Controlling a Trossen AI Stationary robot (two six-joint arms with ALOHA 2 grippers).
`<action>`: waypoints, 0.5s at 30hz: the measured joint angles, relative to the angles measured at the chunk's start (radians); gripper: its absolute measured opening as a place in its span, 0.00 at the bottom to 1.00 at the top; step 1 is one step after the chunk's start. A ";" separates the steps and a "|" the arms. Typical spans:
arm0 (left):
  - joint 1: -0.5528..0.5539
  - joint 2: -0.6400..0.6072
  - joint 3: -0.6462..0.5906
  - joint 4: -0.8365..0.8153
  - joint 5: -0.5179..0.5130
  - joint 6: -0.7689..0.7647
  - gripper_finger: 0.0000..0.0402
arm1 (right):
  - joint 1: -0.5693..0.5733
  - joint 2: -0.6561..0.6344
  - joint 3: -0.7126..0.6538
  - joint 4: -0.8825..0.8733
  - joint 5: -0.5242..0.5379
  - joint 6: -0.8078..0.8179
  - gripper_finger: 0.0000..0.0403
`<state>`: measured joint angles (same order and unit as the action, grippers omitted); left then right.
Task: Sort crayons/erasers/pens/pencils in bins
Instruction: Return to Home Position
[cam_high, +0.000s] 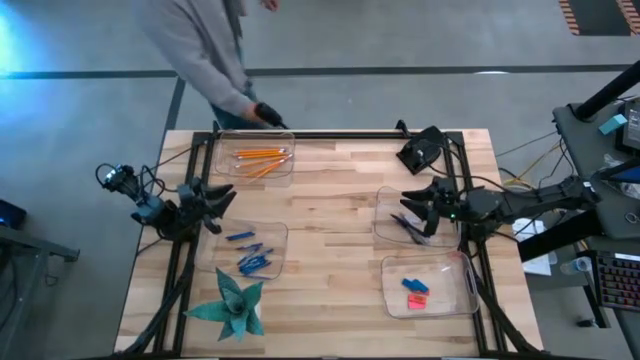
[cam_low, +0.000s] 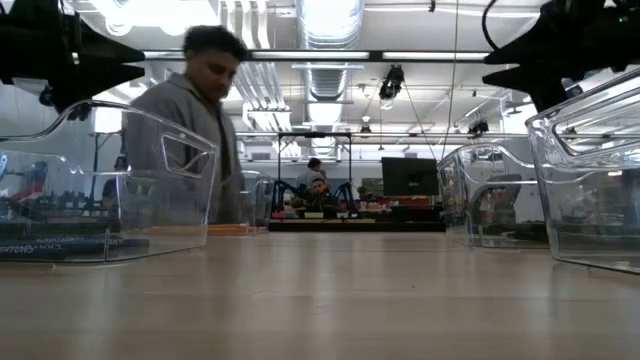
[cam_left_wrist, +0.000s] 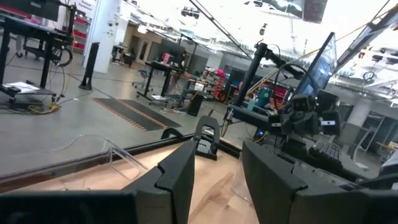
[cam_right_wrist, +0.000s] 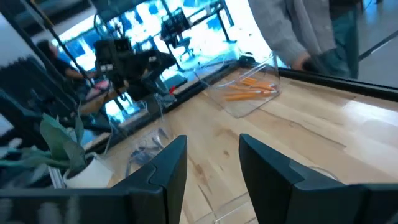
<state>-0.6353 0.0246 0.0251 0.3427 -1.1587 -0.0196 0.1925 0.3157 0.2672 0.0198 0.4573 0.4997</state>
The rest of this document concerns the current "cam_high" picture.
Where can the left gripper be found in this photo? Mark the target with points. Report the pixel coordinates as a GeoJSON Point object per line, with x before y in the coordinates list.
{"type": "Point", "coordinates": [197, 207]}

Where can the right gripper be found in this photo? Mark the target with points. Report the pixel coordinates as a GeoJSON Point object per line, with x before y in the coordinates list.
{"type": "Point", "coordinates": [442, 205]}

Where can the lilac grey pen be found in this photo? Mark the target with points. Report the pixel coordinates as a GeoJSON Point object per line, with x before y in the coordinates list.
{"type": "Point", "coordinates": [406, 218]}

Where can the blue pen white print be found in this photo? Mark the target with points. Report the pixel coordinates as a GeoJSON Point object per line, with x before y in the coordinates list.
{"type": "Point", "coordinates": [412, 237]}

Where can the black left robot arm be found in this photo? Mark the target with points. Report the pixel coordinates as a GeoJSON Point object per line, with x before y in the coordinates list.
{"type": "Point", "coordinates": [150, 207]}

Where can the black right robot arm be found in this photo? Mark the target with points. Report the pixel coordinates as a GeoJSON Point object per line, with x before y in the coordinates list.
{"type": "Point", "coordinates": [530, 200]}

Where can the clear plastic bin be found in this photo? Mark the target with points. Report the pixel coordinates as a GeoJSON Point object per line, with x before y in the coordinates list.
{"type": "Point", "coordinates": [390, 200]}
{"type": "Point", "coordinates": [450, 270]}
{"type": "Point", "coordinates": [215, 255]}
{"type": "Point", "coordinates": [225, 170]}

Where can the black desktop device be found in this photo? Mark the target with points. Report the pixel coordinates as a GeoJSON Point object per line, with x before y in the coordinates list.
{"type": "Point", "coordinates": [420, 150]}

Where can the person's hand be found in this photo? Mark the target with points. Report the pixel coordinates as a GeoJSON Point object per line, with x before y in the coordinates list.
{"type": "Point", "coordinates": [271, 4]}
{"type": "Point", "coordinates": [251, 114]}

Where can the black handheld object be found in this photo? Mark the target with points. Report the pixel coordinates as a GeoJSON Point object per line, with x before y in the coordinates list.
{"type": "Point", "coordinates": [270, 116]}

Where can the green artificial succulent plant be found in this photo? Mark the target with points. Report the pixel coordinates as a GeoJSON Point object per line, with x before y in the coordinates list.
{"type": "Point", "coordinates": [232, 305]}

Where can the white paper sheet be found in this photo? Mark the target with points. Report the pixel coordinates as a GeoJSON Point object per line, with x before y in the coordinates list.
{"type": "Point", "coordinates": [530, 235]}

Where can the black desk beam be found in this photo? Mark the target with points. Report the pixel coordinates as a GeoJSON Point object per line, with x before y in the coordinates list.
{"type": "Point", "coordinates": [560, 235]}

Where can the person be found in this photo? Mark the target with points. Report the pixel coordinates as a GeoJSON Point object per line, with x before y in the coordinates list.
{"type": "Point", "coordinates": [200, 50]}

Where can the clear plastic bottle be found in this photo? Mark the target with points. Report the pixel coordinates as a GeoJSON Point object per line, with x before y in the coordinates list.
{"type": "Point", "coordinates": [575, 265]}

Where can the grey side desk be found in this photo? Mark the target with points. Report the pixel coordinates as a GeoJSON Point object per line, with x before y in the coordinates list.
{"type": "Point", "coordinates": [590, 150]}

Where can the black metal cart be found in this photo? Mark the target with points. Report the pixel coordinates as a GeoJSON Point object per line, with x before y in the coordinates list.
{"type": "Point", "coordinates": [40, 245]}

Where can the teal box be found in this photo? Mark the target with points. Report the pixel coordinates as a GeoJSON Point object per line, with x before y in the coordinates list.
{"type": "Point", "coordinates": [613, 124]}

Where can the black box blue light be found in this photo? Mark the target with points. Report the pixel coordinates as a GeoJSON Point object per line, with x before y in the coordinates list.
{"type": "Point", "coordinates": [10, 215]}

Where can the backlit keyboard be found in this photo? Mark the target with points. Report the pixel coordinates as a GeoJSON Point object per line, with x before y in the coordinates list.
{"type": "Point", "coordinates": [620, 282]}

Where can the black pole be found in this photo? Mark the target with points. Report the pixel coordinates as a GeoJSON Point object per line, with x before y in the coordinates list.
{"type": "Point", "coordinates": [610, 90]}

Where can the black tablet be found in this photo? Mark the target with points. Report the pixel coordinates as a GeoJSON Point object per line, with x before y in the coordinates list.
{"type": "Point", "coordinates": [632, 125]}

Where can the dark mat orange stripes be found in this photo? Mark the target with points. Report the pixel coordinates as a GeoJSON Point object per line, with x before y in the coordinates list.
{"type": "Point", "coordinates": [600, 17]}

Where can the black metal table frame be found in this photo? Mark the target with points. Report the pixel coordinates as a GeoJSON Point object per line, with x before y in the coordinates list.
{"type": "Point", "coordinates": [325, 135]}

